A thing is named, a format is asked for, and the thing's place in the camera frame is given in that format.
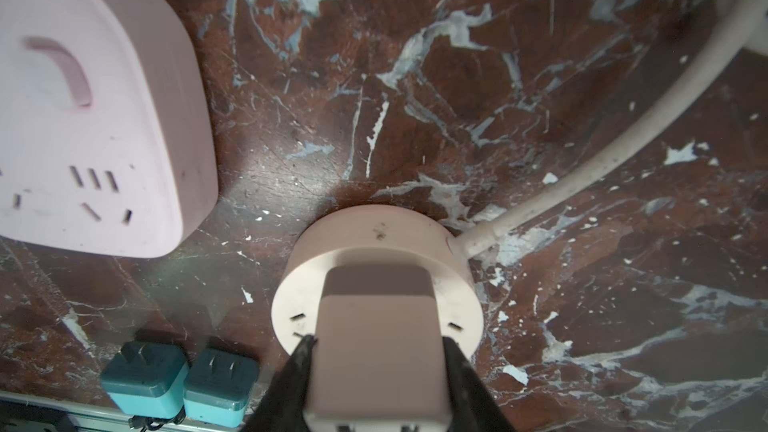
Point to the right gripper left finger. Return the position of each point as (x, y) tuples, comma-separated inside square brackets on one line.
[(281, 409)]

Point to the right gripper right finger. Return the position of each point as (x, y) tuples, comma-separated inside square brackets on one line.
[(472, 406)]

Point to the pink plug adapter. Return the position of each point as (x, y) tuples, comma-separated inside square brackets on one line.
[(378, 362)]

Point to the beige round power strip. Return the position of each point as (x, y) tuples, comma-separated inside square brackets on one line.
[(376, 234)]

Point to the pink square power strip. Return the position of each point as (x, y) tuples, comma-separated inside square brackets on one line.
[(106, 141)]

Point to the teal plug adapter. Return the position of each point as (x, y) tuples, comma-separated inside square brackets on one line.
[(218, 387), (147, 379)]

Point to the teal plug adapter far left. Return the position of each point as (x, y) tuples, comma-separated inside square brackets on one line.
[(147, 379)]

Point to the aluminium front rail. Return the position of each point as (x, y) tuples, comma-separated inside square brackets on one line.
[(31, 413)]

